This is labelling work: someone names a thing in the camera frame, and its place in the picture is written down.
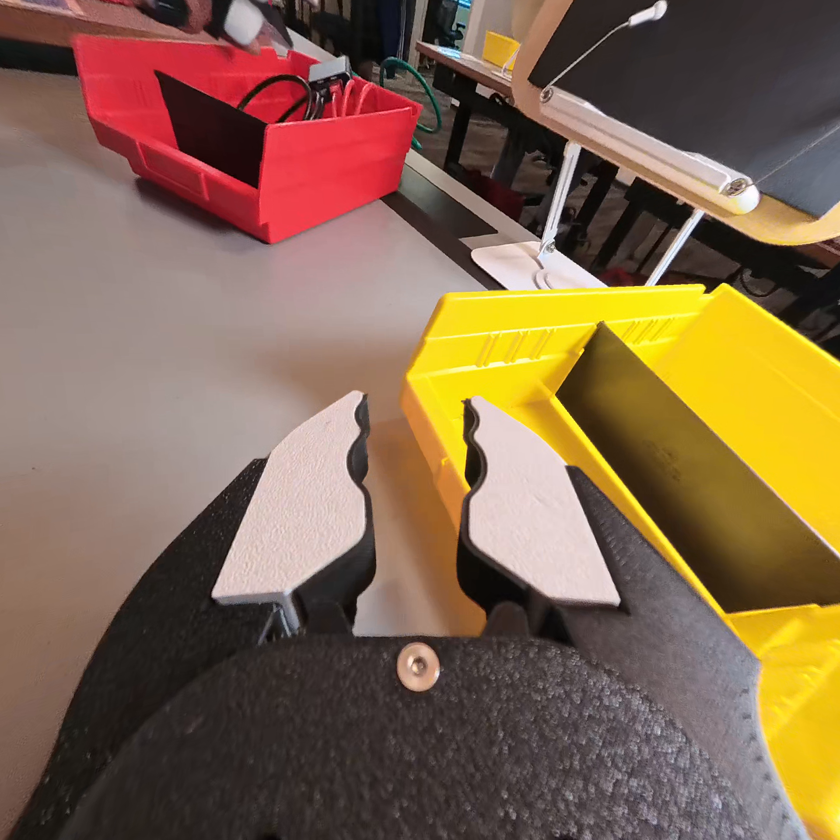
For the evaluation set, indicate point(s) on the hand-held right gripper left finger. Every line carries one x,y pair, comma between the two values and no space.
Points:
295,518

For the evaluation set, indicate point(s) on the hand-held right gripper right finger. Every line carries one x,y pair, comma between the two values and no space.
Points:
525,525

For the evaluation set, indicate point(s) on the grey ethernet adapter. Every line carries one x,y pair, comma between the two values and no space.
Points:
328,69

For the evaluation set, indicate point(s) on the red plastic bin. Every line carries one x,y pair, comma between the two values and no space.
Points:
315,177

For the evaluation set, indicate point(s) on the yellow plastic bin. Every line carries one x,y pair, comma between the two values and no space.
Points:
525,315

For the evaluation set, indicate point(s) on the black bin divider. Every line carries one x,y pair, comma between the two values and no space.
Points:
210,131
689,472

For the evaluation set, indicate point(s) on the wooden desk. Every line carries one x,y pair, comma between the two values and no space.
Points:
459,59

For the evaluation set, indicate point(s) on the small yellow bin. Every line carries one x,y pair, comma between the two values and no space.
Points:
500,47

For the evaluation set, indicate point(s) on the black board on white stand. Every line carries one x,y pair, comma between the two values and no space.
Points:
689,65

